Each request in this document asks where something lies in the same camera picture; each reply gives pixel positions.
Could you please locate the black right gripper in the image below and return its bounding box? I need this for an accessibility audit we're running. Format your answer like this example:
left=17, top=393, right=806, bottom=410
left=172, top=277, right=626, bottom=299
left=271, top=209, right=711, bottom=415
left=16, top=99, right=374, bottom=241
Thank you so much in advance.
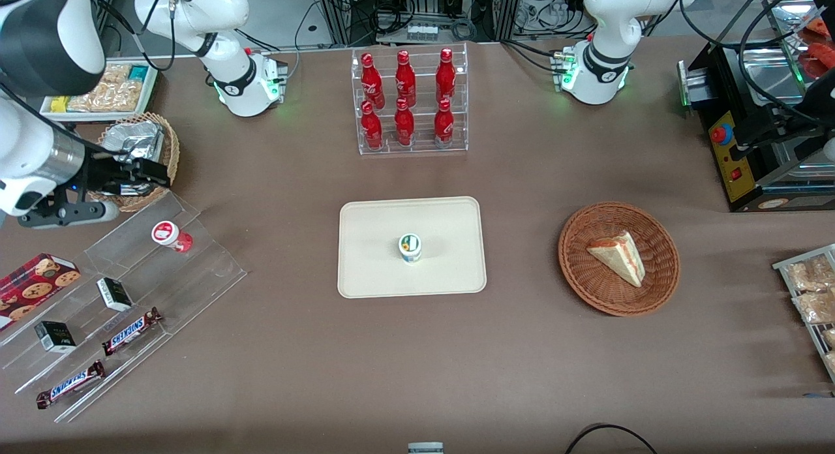
left=65, top=154, right=172, bottom=202

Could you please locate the grey wire snack tray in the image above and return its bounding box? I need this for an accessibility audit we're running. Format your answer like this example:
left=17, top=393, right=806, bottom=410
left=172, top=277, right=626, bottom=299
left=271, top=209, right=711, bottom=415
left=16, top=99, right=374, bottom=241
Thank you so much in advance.
left=772, top=244, right=835, bottom=383

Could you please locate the red cookie box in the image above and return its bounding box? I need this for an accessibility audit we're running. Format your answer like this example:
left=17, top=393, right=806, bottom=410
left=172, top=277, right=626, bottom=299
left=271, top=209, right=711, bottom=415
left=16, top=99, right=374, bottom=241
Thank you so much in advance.
left=0, top=253, right=82, bottom=331

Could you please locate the small black box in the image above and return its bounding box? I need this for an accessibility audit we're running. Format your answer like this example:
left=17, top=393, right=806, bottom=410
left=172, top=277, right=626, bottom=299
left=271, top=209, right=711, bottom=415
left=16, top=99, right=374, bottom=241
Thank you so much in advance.
left=97, top=278, right=134, bottom=312
left=34, top=321, right=77, bottom=354

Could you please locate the beige rectangular tray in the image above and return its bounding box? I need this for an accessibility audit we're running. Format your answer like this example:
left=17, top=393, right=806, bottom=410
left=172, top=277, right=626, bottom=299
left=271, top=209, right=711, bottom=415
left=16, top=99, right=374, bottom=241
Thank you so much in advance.
left=337, top=196, right=487, bottom=299

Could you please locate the red cola bottle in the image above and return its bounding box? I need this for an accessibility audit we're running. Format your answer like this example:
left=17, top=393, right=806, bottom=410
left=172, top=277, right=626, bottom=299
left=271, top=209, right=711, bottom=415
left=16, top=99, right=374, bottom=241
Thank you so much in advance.
left=361, top=100, right=384, bottom=150
left=434, top=98, right=455, bottom=148
left=436, top=48, right=457, bottom=104
left=395, top=50, right=417, bottom=108
left=361, top=52, right=386, bottom=109
left=394, top=98, right=416, bottom=147

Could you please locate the black sealing machine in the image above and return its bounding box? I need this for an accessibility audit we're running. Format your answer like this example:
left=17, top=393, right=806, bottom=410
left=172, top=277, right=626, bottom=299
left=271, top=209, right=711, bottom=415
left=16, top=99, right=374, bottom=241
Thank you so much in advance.
left=678, top=0, right=835, bottom=213

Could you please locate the red yogurt cup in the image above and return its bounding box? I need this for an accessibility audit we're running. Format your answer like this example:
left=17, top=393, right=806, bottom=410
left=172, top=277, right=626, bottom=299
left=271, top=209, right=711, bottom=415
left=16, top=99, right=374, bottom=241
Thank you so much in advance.
left=151, top=220, right=194, bottom=254

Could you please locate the brown round wicker basket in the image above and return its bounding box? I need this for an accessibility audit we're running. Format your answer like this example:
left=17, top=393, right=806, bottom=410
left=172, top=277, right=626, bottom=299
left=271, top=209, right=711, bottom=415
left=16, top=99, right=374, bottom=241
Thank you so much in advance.
left=558, top=202, right=680, bottom=317

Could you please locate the silver foil container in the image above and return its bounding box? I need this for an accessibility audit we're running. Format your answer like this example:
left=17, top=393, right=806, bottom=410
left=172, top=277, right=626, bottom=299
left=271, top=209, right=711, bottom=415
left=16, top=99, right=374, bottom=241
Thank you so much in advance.
left=100, top=121, right=164, bottom=197

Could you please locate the white snack bin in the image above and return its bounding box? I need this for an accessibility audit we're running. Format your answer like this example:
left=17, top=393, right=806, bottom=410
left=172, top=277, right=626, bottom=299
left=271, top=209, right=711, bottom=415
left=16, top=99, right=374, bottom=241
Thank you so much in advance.
left=40, top=61, right=159, bottom=123

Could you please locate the light wicker basket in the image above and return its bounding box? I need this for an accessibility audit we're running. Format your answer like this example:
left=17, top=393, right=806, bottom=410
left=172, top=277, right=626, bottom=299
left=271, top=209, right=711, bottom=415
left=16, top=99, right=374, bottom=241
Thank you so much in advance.
left=88, top=112, right=181, bottom=212

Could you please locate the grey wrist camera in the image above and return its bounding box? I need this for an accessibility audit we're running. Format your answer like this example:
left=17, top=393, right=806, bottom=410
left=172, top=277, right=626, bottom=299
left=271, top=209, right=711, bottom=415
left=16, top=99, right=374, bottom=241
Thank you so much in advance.
left=18, top=200, right=121, bottom=230

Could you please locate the clear acrylic bottle rack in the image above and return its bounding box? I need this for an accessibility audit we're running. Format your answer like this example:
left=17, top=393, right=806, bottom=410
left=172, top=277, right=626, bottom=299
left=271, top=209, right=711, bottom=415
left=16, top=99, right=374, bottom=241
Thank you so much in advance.
left=351, top=42, right=469, bottom=156

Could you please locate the clear bag of snacks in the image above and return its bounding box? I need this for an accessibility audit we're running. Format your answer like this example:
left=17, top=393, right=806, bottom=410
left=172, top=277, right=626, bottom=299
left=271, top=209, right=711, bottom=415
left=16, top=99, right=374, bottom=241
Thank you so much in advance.
left=786, top=255, right=835, bottom=292
left=792, top=291, right=835, bottom=324

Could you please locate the triangular wrapped sandwich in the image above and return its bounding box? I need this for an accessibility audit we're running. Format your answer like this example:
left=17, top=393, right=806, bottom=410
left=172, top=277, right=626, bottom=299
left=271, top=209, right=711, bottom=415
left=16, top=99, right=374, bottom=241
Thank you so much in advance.
left=586, top=230, right=646, bottom=288

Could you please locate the clear acrylic stepped display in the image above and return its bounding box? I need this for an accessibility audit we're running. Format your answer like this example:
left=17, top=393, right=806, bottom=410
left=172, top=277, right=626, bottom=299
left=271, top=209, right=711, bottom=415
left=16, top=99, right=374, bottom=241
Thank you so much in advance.
left=0, top=192, right=247, bottom=423

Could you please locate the brown snickers bar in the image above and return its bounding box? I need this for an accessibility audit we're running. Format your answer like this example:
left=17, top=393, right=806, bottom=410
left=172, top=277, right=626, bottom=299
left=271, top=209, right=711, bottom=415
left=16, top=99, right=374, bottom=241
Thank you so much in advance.
left=36, top=361, right=106, bottom=410
left=102, top=307, right=163, bottom=357

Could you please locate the black cable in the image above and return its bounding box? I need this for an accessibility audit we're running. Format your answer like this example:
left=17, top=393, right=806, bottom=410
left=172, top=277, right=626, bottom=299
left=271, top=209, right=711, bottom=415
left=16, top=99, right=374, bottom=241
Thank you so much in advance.
left=564, top=424, right=660, bottom=454

